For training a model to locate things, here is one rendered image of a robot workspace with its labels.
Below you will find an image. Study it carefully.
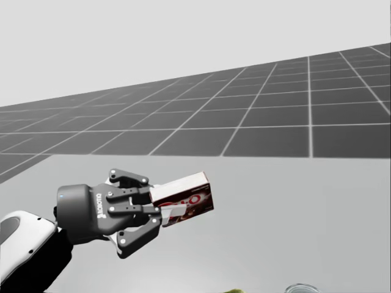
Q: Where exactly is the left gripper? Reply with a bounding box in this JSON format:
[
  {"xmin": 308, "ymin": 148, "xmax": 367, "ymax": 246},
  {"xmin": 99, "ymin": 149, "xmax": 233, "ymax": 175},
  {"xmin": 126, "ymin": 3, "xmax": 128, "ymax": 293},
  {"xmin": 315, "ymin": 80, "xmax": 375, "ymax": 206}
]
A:
[{"xmin": 53, "ymin": 167, "xmax": 187, "ymax": 260}]

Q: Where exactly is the red and white carton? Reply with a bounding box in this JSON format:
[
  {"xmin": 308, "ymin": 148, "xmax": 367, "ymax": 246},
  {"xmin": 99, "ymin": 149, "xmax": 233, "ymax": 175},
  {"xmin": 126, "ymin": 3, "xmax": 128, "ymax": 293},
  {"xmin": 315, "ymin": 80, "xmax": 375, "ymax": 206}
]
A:
[{"xmin": 148, "ymin": 171, "xmax": 215, "ymax": 229}]

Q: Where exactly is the round can with silver lid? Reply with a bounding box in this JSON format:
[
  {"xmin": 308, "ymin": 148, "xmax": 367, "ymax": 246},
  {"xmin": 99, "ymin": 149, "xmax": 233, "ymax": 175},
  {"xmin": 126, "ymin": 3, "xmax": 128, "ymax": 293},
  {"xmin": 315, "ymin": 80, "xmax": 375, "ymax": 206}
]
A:
[{"xmin": 284, "ymin": 283, "xmax": 320, "ymax": 293}]

